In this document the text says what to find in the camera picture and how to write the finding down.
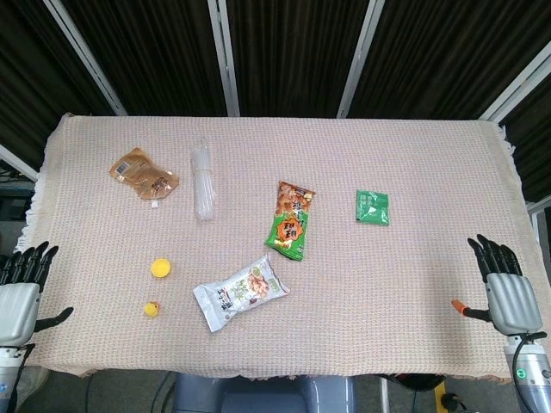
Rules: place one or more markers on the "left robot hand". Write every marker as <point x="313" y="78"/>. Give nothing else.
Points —
<point x="17" y="301"/>

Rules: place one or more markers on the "yellow bottle cap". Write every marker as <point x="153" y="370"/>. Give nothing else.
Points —
<point x="161" y="268"/>

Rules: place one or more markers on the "clear plastic bottle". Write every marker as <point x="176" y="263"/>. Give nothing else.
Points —
<point x="202" y="183"/>

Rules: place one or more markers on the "small yellow toy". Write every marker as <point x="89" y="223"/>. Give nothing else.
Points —
<point x="151" y="309"/>

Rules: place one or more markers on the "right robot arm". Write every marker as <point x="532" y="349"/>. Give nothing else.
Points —
<point x="531" y="372"/>

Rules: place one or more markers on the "yellow power strip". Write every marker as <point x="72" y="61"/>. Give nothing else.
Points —
<point x="450" y="398"/>

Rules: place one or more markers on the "brown snack pouch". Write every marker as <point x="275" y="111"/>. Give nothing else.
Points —
<point x="144" y="174"/>

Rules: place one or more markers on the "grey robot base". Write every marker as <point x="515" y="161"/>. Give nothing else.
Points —
<point x="262" y="393"/>

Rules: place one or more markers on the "white snack bag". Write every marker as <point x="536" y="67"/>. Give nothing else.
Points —
<point x="237" y="292"/>

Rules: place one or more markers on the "green orange snack bag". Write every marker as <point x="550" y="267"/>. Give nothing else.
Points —
<point x="290" y="219"/>

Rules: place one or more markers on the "white aluminium frame post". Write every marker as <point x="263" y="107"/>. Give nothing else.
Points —
<point x="357" y="60"/>
<point x="82" y="47"/>
<point x="15" y="161"/>
<point x="516" y="86"/>
<point x="224" y="56"/>

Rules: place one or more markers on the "small green packet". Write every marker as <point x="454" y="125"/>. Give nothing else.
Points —
<point x="372" y="207"/>

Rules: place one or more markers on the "pink woven tablecloth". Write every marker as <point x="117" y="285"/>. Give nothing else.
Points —
<point x="301" y="172"/>

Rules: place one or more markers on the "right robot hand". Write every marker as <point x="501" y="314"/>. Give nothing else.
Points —
<point x="512" y="297"/>

